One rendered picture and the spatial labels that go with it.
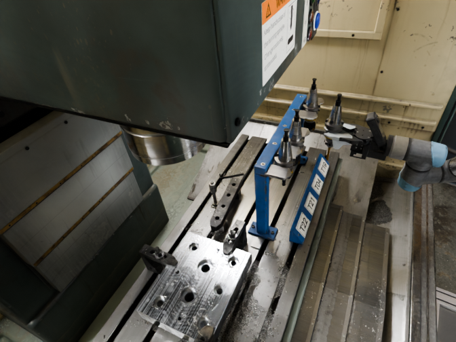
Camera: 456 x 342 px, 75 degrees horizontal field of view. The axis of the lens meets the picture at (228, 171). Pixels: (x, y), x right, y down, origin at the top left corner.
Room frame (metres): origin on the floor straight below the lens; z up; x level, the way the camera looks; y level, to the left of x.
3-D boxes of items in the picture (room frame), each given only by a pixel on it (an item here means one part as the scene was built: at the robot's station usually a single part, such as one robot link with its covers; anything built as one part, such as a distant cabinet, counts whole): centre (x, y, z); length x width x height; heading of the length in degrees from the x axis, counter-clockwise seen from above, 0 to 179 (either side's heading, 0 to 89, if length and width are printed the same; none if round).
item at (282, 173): (0.65, -0.15, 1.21); 0.07 x 0.05 x 0.01; 60
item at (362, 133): (0.78, -0.49, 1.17); 0.12 x 0.08 x 0.09; 60
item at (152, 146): (0.50, 0.11, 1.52); 0.16 x 0.16 x 0.12
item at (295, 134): (0.79, -0.23, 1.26); 0.04 x 0.04 x 0.07
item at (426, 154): (0.70, -0.63, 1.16); 0.11 x 0.08 x 0.09; 60
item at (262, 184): (0.67, -0.10, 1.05); 0.10 x 0.05 x 0.30; 60
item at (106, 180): (0.72, 0.50, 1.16); 0.48 x 0.05 x 0.51; 150
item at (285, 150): (0.69, -0.18, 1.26); 0.04 x 0.04 x 0.07
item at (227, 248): (0.59, 0.01, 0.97); 0.13 x 0.03 x 0.15; 150
